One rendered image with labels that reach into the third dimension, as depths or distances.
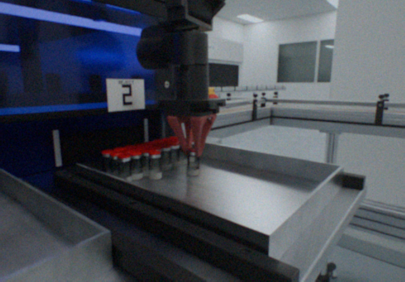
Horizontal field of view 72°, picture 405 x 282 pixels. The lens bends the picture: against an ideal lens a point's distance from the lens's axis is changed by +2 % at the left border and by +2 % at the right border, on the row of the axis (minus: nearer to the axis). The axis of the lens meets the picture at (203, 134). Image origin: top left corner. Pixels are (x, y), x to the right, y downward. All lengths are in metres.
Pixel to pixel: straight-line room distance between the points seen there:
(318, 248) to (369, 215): 1.05
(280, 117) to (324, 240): 1.05
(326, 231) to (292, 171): 0.18
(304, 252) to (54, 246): 0.25
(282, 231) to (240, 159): 0.29
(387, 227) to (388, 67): 0.88
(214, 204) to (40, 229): 0.20
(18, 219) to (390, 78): 1.76
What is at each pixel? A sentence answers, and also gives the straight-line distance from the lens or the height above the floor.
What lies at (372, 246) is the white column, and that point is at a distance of 2.07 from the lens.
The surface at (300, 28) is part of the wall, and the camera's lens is 9.07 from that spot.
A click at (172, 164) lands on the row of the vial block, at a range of 0.54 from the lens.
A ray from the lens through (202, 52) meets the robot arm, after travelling 0.45.
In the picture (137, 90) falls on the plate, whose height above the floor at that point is 1.03.
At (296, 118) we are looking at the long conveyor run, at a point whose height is 0.89.
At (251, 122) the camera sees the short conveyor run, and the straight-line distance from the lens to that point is 1.19.
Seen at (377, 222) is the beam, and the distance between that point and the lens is 1.38.
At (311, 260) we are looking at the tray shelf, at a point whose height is 0.88.
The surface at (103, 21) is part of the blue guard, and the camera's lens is 0.56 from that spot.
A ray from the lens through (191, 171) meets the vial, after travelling 0.49.
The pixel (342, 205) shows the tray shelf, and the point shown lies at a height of 0.88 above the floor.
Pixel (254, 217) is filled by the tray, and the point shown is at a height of 0.88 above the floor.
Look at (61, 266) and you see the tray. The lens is 0.26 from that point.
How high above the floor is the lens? 1.04
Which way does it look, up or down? 11 degrees down
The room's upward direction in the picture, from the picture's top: straight up
